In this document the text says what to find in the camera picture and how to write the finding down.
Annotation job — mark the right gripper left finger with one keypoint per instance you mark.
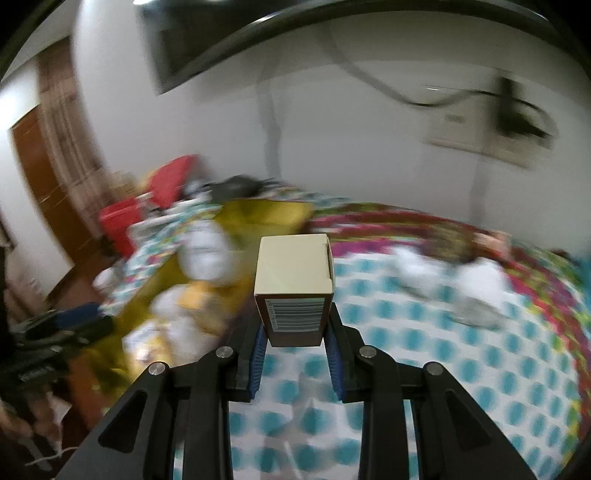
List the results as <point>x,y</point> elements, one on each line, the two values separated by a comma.
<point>251,355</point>

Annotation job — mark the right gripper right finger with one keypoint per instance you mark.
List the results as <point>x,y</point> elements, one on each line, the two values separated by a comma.
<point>342,345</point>

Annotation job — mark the clear plastic bag bundle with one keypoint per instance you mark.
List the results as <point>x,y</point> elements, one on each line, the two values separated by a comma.
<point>197,301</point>

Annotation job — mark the cream cardboard box with barcode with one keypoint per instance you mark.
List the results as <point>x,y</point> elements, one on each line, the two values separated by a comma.
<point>294,287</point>

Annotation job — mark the olive yellow yarn ball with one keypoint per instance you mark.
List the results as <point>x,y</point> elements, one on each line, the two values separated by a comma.
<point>450,243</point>

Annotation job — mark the gold storage box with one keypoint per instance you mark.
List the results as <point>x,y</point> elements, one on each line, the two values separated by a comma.
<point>101,375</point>

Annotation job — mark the colourful dotted bedsheet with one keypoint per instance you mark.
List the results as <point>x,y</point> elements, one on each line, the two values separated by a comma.
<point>532,376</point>

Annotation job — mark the white plastic bag bundle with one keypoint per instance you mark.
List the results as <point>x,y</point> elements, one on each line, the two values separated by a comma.
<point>422,275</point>

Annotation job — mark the black set-top box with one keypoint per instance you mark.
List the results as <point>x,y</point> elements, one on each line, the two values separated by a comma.
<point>236,187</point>

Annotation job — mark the brown haired doll figurine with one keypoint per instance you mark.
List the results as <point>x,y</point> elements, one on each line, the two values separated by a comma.
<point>494,245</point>

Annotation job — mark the red gift bag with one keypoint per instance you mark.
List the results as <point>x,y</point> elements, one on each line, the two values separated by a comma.
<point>165,186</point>

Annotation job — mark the wooden door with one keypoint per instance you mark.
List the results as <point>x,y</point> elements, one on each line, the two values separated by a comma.
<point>57,211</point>

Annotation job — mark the black power adapter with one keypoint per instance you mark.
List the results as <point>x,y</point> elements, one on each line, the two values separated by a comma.
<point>510,121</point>

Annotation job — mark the beige wall socket panel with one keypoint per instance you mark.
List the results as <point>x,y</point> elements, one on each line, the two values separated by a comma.
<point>470,126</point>

